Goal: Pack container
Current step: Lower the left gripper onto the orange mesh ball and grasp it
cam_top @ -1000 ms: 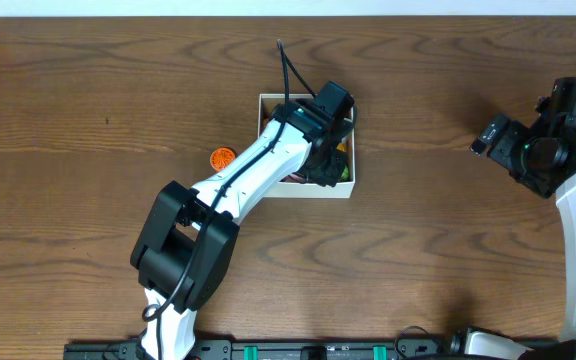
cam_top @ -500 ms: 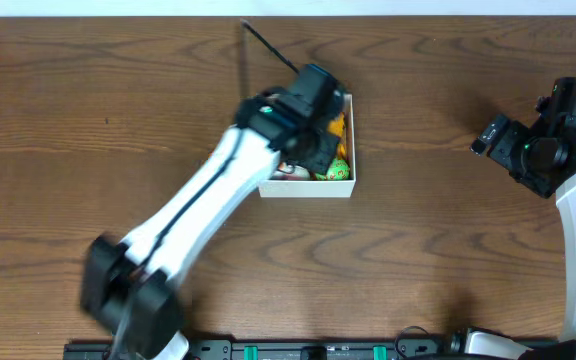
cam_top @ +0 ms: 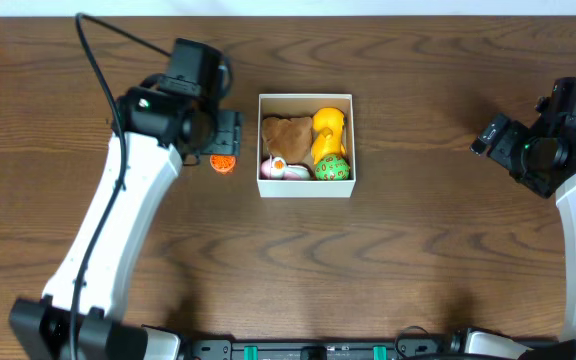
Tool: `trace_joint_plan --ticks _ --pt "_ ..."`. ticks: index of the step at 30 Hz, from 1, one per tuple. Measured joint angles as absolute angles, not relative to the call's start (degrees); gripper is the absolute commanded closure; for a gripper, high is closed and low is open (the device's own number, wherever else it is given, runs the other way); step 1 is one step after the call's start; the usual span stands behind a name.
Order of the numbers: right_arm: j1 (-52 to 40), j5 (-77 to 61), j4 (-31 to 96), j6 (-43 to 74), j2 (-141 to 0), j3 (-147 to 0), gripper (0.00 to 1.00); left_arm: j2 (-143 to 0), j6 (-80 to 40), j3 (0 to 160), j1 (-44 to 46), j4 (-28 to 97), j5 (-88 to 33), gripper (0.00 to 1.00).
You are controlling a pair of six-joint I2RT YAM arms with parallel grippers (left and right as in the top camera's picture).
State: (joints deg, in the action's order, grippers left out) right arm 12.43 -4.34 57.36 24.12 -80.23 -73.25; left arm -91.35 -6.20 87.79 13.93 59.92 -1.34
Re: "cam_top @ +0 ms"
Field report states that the brown plush toy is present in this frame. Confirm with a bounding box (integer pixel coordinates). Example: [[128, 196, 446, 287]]
[[261, 117, 313, 164]]

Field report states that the white open box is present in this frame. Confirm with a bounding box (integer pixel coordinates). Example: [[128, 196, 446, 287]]
[[256, 93, 357, 198]]

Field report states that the yellow rubber duck toy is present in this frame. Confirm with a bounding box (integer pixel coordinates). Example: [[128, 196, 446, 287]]
[[311, 107, 346, 164]]

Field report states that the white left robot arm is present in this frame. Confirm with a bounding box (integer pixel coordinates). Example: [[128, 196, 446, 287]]
[[9, 87, 243, 359]]

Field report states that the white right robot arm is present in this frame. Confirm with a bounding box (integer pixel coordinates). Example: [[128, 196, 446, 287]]
[[460, 114, 576, 359]]

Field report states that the green patterned ball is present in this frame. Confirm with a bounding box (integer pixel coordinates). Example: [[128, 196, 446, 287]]
[[314, 154, 351, 181]]

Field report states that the pink white duck toy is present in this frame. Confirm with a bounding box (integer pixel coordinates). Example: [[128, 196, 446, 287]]
[[260, 157, 311, 181]]

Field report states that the orange round disc toy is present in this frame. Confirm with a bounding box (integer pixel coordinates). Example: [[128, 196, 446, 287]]
[[210, 155, 237, 175]]

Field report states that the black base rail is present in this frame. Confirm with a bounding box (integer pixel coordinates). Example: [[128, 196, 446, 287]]
[[142, 327, 569, 360]]

